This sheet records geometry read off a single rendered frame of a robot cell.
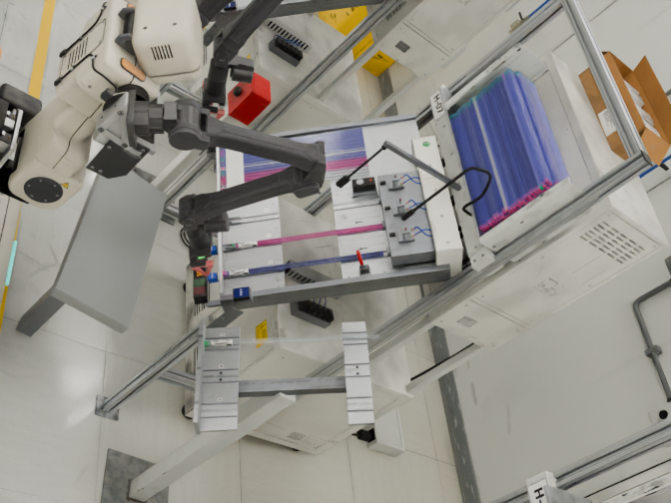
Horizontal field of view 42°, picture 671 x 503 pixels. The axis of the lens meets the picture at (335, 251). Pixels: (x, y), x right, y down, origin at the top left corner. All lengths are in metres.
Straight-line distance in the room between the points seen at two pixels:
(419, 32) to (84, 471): 2.23
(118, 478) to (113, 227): 0.87
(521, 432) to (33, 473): 2.27
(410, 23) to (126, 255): 1.73
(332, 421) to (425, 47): 1.67
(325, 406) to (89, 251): 1.13
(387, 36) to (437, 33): 0.22
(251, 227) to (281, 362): 0.49
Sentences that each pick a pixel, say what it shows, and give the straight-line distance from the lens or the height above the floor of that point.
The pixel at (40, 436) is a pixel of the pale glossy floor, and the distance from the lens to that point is 3.04.
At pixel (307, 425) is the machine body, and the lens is 3.42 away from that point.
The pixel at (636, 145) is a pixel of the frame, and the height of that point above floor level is 1.89.
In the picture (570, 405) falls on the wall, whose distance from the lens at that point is 4.13.
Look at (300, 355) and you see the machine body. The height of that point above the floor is 0.61.
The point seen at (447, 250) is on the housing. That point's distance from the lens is 2.63.
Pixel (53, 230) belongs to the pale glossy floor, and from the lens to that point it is 3.49.
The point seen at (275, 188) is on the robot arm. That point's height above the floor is 1.18.
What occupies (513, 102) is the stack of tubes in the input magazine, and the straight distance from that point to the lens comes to 2.77.
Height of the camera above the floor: 2.47
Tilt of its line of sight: 33 degrees down
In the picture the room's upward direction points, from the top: 52 degrees clockwise
